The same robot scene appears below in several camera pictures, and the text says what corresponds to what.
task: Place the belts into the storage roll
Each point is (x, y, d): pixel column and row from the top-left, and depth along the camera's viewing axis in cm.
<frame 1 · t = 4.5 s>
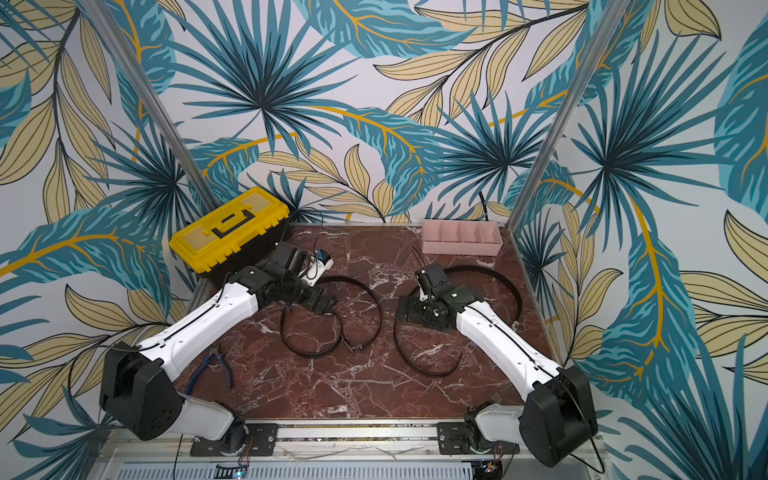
left hand: (320, 298, 82), fingers open
right hand: (410, 315, 82), fingers open
pink plastic divided organizer: (461, 237, 112), point 6 cm above the table
long black leather belt: (477, 269, 109), on the table
black belt with buckle: (374, 296, 100), on the table
yellow black toolbox: (234, 238, 95), point 17 cm above the table

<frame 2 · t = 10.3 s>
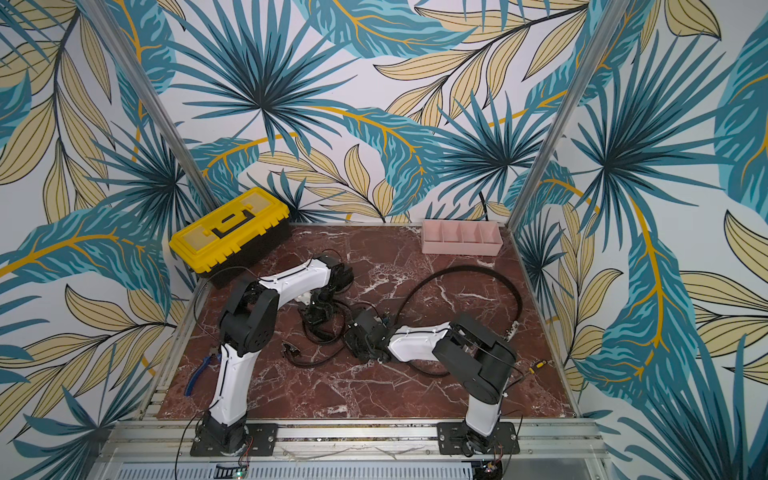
left hand: (317, 330, 90), fingers closed
right hand: (337, 341, 88), fingers closed
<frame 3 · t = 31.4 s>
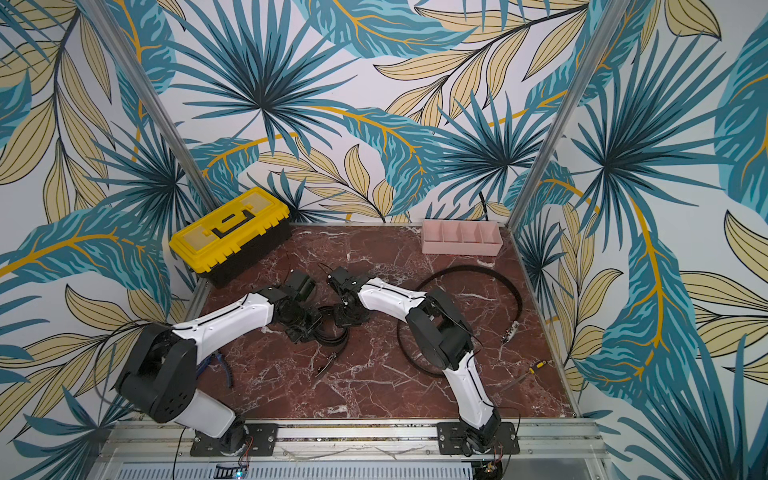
left hand: (323, 333, 85), fingers open
right hand: (342, 323, 93), fingers closed
black belt with buckle: (332, 333, 93), on the table
the other named things where they were.

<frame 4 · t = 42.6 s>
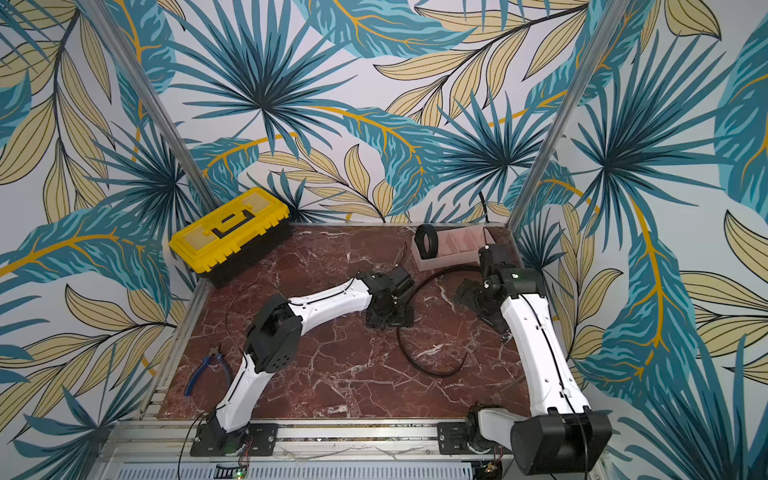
left hand: (398, 329, 88), fingers open
right hand: (472, 308, 76), fingers open
black belt with buckle: (419, 237, 109), point 8 cm above the table
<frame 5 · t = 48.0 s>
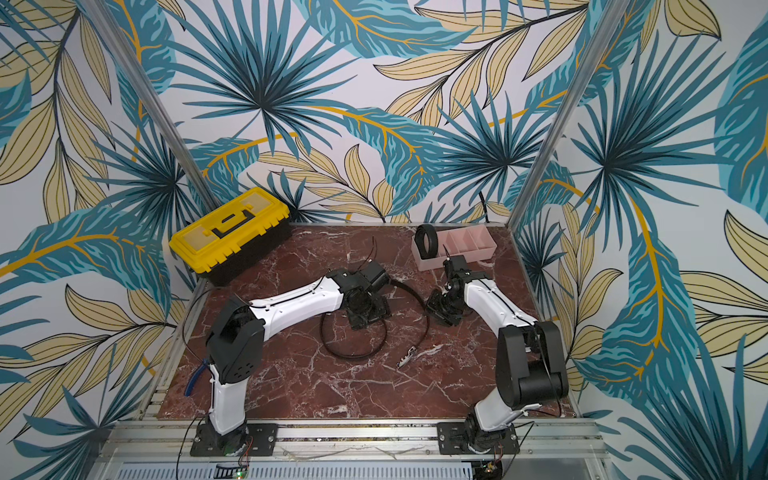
left hand: (380, 324, 85), fingers open
right hand: (428, 314, 89), fingers open
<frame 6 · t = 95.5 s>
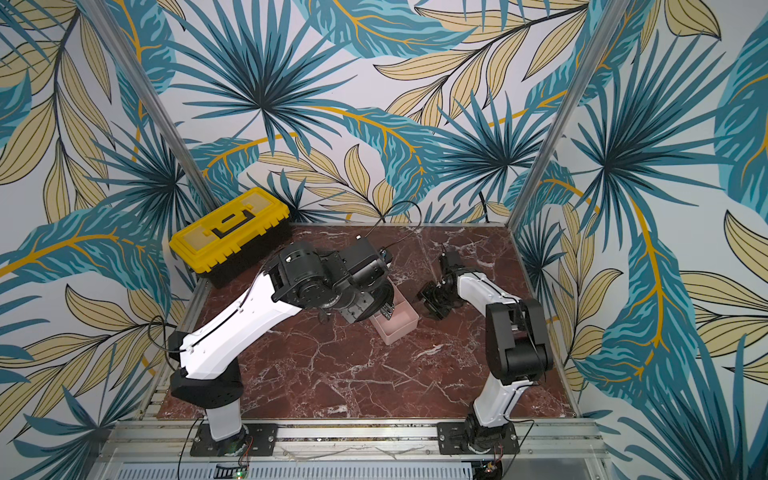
left hand: (353, 303, 63), fingers open
right hand: (418, 304, 93), fingers open
pink plastic divided organizer: (404, 317, 96), on the table
